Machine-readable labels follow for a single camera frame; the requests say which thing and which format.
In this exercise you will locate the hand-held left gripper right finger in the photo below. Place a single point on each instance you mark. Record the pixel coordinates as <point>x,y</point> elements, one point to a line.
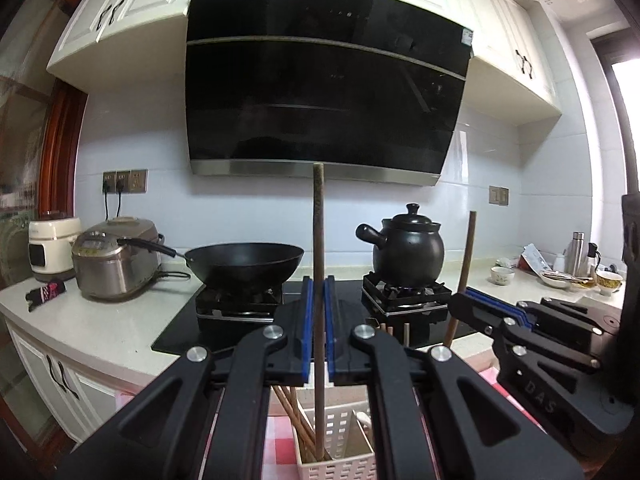
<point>330,330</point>

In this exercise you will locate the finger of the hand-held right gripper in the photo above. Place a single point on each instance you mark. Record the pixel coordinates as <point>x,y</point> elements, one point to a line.
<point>565,317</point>
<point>480,312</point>

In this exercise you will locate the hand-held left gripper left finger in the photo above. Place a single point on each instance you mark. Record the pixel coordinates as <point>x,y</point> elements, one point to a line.
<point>308,330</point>

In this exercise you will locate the white plastic spoon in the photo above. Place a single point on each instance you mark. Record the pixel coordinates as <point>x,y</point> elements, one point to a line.
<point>362,417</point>

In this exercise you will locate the white plastic utensil basket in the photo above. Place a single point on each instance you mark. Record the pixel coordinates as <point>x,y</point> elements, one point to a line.
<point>340,465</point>

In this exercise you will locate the small white patterned cup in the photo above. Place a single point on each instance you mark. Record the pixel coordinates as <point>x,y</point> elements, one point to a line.
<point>502,276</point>

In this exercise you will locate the yellow patterned bowl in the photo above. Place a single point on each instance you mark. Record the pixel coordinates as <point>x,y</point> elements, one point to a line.
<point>609,283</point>

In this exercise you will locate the red white bag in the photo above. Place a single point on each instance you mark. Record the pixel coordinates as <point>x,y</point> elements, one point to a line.
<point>537,260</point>

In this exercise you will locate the steel thermos bottle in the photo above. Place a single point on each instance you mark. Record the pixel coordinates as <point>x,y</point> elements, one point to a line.
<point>578,255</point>

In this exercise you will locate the glass oil bottle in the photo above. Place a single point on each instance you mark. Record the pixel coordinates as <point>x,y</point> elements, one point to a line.
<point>593,259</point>

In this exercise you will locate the black clay pot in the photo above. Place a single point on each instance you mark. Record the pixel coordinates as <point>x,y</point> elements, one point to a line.
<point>410,255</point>

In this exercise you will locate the black wok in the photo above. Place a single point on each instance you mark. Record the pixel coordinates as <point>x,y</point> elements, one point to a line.
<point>245,262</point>

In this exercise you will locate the red white checked tablecloth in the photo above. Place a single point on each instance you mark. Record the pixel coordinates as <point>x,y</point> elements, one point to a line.
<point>280,450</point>

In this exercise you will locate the black glass gas cooktop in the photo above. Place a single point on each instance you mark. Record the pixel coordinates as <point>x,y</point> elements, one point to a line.
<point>180,335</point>

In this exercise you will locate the window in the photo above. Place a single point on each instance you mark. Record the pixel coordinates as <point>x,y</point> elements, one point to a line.
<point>622,120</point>

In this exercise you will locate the stainless steel rice cooker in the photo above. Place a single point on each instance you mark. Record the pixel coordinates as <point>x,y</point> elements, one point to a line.
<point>110,270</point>

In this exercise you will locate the white kitchen counter cabinets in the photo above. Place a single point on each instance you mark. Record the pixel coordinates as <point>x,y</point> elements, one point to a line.
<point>75,330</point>

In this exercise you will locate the black glass range hood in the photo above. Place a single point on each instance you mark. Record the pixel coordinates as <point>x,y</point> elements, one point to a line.
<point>325,85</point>

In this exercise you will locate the black pink packet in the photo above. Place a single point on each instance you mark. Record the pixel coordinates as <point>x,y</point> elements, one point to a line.
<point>47,294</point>

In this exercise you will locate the small white rice cooker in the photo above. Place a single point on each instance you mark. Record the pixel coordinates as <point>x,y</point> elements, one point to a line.
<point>50,255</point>

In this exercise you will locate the wooden framed glass door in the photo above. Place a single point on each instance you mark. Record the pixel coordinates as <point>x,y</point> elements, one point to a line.
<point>60,160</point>

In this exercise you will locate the bronze wall switch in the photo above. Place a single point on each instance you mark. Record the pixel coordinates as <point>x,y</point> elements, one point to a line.
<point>498,195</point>

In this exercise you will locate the bronze wall socket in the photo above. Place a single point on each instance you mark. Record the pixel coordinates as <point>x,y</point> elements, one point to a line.
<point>123,182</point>
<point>109,182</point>
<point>139,181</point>

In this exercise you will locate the white upper wall cabinets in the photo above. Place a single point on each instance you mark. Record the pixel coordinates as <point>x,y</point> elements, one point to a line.
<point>150,0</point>

